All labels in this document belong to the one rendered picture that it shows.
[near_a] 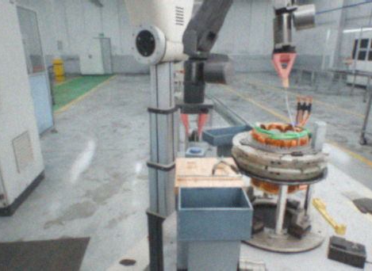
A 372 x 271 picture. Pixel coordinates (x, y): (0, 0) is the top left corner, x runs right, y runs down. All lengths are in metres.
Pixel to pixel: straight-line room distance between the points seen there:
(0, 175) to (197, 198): 2.24
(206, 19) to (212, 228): 0.49
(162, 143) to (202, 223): 0.60
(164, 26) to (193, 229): 0.71
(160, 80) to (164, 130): 0.21
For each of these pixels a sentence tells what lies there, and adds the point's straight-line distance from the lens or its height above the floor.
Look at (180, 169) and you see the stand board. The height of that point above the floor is 1.07.
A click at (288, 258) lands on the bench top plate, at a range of 1.00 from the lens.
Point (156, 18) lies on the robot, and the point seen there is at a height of 1.51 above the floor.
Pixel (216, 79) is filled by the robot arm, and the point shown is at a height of 1.34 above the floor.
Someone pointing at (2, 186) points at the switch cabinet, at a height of 0.29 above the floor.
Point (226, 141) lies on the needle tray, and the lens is 1.18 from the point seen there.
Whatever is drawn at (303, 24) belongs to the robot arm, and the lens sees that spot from 1.01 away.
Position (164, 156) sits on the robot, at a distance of 1.20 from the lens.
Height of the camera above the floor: 1.41
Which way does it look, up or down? 18 degrees down
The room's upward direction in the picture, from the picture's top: straight up
